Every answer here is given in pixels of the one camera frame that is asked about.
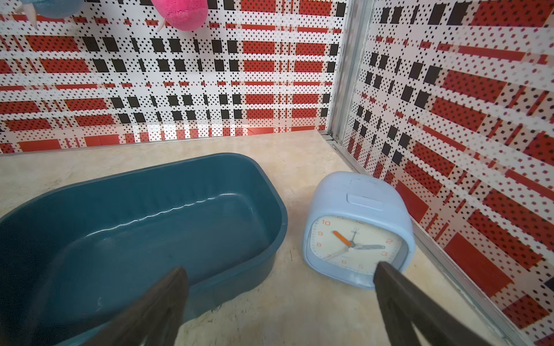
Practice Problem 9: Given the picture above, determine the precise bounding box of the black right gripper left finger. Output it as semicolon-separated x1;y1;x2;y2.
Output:
85;267;189;345

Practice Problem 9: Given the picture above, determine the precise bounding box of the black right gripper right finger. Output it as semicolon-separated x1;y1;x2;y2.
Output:
374;262;489;345

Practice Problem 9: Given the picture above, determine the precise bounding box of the light blue alarm clock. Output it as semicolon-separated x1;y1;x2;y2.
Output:
302;172;415;290

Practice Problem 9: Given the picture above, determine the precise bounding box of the dark teal plastic bin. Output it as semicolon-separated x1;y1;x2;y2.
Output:
1;153;288;345

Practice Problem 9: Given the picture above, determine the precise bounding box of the pink-shirt hanging plush doll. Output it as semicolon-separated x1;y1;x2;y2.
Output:
151;0;209;32

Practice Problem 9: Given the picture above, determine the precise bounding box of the blue-shirt hanging plush doll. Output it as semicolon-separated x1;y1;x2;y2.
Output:
15;0;85;29

